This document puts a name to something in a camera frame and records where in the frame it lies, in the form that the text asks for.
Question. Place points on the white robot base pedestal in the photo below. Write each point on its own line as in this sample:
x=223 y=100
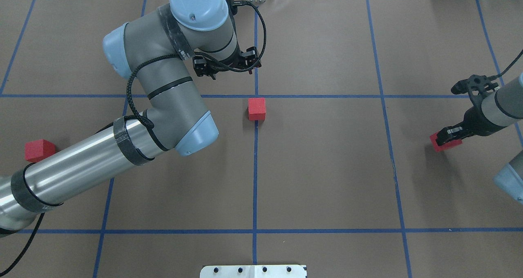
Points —
x=254 y=271

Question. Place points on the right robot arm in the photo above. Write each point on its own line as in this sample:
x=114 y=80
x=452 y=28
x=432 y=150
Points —
x=493 y=109

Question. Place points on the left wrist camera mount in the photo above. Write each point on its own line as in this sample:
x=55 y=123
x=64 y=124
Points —
x=233 y=6

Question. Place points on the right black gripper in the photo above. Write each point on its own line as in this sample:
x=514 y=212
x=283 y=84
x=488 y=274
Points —
x=475 y=120

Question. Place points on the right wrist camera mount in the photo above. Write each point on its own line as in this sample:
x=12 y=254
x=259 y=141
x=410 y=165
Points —
x=477 y=87

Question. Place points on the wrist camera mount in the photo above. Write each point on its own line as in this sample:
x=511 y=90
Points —
x=477 y=87
x=233 y=6

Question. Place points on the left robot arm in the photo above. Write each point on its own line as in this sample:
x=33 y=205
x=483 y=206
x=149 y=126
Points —
x=168 y=112

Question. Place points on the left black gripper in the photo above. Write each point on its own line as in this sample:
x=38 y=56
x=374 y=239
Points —
x=200 y=64

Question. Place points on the red foam block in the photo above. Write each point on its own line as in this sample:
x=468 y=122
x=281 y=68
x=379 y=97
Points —
x=256 y=108
x=36 y=151
x=446 y=146

